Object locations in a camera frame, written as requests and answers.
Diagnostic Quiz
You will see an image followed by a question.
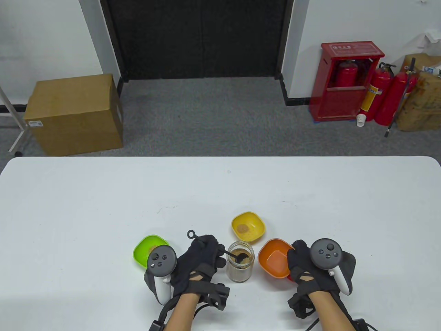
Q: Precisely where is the person's left hand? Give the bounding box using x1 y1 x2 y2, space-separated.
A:
171 235 228 298

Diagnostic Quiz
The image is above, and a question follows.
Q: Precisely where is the person's right hand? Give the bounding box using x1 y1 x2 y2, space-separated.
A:
287 240 356 296

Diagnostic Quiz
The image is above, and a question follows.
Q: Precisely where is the orange plastic dish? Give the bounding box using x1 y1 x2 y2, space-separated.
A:
258 239 296 279

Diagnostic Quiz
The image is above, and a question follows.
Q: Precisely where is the black long-handled spoon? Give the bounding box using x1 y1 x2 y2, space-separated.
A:
187 230 249 265

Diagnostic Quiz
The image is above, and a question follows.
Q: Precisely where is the clear glass jar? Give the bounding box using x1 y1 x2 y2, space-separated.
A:
226 241 255 283

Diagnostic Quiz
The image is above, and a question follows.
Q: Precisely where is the yellow plastic dish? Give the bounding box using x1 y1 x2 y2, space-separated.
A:
231 212 265 241

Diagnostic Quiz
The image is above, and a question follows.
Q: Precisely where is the green plastic dish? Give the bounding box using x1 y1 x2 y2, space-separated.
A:
133 235 170 268

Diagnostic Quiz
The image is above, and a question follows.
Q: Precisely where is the person's left forearm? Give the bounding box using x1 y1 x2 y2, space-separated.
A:
165 292 201 331

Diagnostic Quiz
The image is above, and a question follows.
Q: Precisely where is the person's right forearm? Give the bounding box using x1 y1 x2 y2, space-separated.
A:
308 291 355 331

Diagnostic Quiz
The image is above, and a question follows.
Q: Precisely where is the grey handheld controller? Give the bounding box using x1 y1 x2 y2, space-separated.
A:
309 239 350 294
147 245 177 305

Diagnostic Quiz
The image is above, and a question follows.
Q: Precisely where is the red fire extinguisher cabinet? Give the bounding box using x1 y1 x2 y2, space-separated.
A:
309 41 385 122

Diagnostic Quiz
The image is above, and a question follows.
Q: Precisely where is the yellow label red fire extinguisher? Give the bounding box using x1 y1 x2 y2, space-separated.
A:
360 63 396 122

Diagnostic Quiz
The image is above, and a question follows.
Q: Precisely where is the large brown cardboard box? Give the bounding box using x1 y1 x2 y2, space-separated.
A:
23 73 124 157

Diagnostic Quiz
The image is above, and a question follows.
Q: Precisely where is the worn printed cardboard box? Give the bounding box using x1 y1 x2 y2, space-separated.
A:
394 71 441 132

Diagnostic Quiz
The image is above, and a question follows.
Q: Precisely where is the black double door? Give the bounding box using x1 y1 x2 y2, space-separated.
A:
100 0 295 82

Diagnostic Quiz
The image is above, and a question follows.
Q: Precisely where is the plain small cardboard box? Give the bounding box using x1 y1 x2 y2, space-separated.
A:
403 53 441 73

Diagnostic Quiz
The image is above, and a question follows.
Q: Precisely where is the white metal stand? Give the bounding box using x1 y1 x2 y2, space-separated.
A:
0 86 34 156

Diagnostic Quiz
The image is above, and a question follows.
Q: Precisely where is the white crumpled plastic sheet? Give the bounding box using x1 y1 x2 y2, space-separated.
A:
419 30 441 49

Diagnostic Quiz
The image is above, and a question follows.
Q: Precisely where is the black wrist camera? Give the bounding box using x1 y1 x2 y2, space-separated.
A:
288 291 316 320
198 282 230 311

